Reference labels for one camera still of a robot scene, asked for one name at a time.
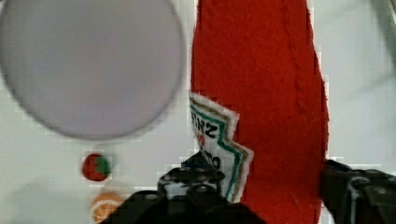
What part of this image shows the plush ketchup bottle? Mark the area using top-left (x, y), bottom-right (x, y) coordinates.
top-left (190, 0), bottom-right (329, 224)

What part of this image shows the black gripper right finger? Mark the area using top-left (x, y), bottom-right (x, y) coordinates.
top-left (320, 160), bottom-right (396, 224)

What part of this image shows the grey round plate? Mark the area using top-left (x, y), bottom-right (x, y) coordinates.
top-left (1, 0), bottom-right (187, 140)

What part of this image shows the orange slice toy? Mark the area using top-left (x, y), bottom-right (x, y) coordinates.
top-left (91, 192), bottom-right (124, 224)

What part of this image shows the red toy strawberry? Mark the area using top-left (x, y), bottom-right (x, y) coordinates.
top-left (81, 153), bottom-right (111, 182)

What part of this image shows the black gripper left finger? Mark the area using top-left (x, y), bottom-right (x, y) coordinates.
top-left (100, 152), bottom-right (266, 224)

